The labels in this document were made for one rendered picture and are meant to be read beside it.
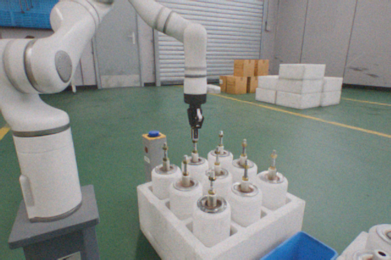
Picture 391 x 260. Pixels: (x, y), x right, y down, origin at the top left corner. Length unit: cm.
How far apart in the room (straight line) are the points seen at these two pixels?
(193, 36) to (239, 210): 50
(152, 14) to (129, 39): 482
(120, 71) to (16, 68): 507
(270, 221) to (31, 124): 59
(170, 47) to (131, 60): 96
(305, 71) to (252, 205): 264
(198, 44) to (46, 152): 48
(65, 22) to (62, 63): 11
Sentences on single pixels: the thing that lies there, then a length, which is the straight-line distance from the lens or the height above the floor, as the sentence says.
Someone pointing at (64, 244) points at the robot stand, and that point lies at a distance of 56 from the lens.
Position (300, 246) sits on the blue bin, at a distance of 82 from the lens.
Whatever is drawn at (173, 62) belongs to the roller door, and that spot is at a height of 53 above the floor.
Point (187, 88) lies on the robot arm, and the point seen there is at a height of 51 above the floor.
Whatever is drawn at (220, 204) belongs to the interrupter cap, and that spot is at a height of 25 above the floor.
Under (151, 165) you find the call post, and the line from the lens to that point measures 92.
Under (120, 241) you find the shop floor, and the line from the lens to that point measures 92.
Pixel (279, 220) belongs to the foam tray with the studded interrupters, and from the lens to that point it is 73.
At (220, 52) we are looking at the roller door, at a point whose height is 77.
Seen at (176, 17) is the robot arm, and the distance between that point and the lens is 75.
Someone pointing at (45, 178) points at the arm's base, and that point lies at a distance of 51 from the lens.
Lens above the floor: 60
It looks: 17 degrees down
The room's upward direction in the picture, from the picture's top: straight up
